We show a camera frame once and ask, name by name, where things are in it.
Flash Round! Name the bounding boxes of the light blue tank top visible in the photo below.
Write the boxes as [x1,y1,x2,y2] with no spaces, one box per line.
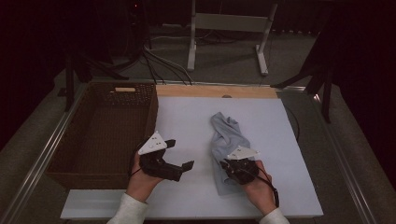
[209,111,261,197]

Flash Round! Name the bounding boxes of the dark equipment with red light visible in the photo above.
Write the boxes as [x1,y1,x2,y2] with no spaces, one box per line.
[122,0,150,62]

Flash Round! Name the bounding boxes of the bundle of floor cables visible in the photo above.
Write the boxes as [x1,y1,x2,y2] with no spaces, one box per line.
[141,31,195,86]

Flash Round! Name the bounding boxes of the white metal stand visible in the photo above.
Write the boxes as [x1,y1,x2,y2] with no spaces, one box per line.
[186,0,278,77]

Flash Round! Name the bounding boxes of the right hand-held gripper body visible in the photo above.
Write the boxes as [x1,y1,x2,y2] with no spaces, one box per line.
[219,145,261,185]

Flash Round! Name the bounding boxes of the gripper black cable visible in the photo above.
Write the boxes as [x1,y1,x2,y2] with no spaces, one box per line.
[248,167,280,209]
[127,148,143,180]

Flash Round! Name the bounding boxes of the person's left hand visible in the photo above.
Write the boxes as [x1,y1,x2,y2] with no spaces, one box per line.
[125,153,164,203]

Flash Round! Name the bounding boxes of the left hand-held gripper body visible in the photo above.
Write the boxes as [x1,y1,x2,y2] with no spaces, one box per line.
[137,130,185,182]

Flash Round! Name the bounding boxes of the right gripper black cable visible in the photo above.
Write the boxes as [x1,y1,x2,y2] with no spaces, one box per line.
[248,167,280,209]

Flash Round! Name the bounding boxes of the thin black cable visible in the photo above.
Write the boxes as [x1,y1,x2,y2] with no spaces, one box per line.
[284,105,301,141]

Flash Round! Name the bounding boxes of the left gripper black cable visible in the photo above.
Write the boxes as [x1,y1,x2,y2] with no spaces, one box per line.
[127,148,143,180]

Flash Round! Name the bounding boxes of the brown woven basket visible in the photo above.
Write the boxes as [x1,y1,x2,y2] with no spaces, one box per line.
[45,81,159,190]

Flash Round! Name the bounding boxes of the person's right hand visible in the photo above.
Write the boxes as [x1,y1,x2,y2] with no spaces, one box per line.
[242,160,278,217]

